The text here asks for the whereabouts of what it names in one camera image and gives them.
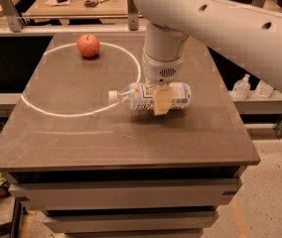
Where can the clear plastic water bottle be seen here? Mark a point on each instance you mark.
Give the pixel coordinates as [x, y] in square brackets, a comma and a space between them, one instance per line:
[139, 96]

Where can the clear sanitizer bottle right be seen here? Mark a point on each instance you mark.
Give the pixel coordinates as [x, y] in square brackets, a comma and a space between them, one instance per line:
[263, 89]

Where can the dark sunglasses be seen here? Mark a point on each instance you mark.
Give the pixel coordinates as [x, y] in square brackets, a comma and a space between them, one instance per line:
[89, 3]

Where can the grey drawer cabinet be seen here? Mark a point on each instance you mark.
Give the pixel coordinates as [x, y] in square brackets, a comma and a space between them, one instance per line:
[101, 170]

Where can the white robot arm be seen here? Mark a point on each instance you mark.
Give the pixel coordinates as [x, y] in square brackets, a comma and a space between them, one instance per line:
[249, 36]

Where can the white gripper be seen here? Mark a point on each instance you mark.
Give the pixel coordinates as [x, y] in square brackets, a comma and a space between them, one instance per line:
[161, 70]

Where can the middle metal bracket post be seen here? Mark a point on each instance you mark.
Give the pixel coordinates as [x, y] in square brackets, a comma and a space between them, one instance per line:
[132, 16]

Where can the red apple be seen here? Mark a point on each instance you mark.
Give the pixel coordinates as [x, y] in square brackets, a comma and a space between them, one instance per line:
[88, 45]

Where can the clear sanitizer bottle left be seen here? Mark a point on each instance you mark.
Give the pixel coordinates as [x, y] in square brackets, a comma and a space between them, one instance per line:
[241, 88]

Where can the left metal bracket post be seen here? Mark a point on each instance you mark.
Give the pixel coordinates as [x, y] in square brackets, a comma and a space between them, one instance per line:
[14, 21]

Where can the clear sanitizer bottle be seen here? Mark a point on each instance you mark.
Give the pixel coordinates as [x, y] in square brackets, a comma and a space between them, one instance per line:
[263, 89]
[241, 88]

